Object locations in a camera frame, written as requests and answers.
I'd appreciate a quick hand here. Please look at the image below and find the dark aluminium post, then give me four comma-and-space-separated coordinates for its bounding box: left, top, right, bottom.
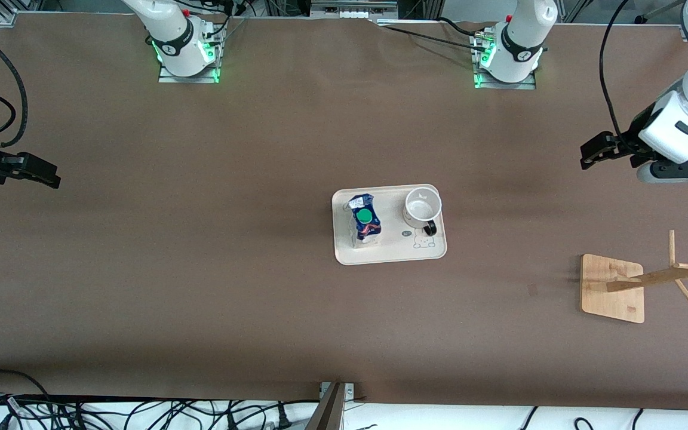
305, 382, 346, 430

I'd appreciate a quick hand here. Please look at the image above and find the grey power strip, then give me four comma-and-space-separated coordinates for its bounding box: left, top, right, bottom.
311, 0, 398, 19

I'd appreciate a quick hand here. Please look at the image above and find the cream rabbit print tray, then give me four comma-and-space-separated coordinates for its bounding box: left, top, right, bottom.
332, 184, 447, 266

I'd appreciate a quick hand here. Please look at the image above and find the aluminium right arm base plate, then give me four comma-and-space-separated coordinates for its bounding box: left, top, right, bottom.
158, 17, 221, 84

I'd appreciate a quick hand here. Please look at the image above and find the aluminium left arm base plate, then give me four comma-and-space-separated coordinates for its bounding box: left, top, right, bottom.
472, 27, 538, 90

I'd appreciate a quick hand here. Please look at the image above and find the white smiley face cup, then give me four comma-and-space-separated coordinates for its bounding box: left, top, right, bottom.
404, 187, 442, 237

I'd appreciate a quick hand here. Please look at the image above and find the blue white milk carton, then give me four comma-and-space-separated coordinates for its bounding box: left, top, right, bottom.
347, 193, 382, 248

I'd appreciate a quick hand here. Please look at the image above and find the wooden mug stand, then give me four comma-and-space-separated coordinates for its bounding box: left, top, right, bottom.
580, 230, 688, 324

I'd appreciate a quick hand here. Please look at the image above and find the short black table cable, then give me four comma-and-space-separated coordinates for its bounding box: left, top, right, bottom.
437, 17, 483, 35

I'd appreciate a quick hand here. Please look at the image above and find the long black table cable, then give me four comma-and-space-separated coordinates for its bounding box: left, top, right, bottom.
374, 21, 489, 53

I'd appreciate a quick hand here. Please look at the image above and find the small metal bracket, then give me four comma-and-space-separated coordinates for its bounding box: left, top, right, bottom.
319, 382, 357, 400

